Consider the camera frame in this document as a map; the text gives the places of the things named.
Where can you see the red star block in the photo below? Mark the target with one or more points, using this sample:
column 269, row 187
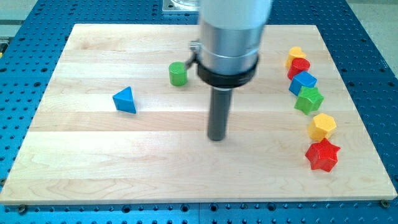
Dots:
column 322, row 155

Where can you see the black clamp ring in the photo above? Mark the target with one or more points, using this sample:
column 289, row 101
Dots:
column 220, row 80

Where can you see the blue triangle block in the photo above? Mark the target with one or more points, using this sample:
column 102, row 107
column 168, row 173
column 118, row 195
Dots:
column 124, row 101

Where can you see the right board clamp screw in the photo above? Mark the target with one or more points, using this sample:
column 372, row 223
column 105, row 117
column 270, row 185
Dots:
column 384, row 203

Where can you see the left board clamp screw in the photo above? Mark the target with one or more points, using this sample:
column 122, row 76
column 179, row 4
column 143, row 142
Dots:
column 21, row 209

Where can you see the red cylinder block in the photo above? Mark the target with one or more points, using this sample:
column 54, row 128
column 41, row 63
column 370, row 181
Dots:
column 297, row 66

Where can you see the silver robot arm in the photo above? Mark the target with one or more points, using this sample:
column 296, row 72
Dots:
column 227, row 52

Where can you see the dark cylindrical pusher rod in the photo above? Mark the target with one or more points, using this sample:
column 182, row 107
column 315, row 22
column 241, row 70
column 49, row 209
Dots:
column 218, row 114

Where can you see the green cylinder block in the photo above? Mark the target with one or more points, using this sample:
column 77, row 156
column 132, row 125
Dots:
column 177, row 74

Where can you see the green star block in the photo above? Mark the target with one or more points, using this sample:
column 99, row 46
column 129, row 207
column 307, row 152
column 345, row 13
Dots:
column 309, row 99

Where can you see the blue cube block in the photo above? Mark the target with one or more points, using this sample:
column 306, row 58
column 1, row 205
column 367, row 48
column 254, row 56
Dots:
column 302, row 79

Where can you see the board clamp screw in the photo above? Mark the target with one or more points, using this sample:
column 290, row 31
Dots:
column 21, row 209
column 384, row 203

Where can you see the yellow hexagon block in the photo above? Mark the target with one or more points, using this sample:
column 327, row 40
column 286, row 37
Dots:
column 322, row 126

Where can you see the yellow heart block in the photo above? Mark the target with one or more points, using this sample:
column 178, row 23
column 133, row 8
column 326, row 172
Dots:
column 294, row 52

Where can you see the wooden board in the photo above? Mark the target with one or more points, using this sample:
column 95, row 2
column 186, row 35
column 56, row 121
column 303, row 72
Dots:
column 80, row 149

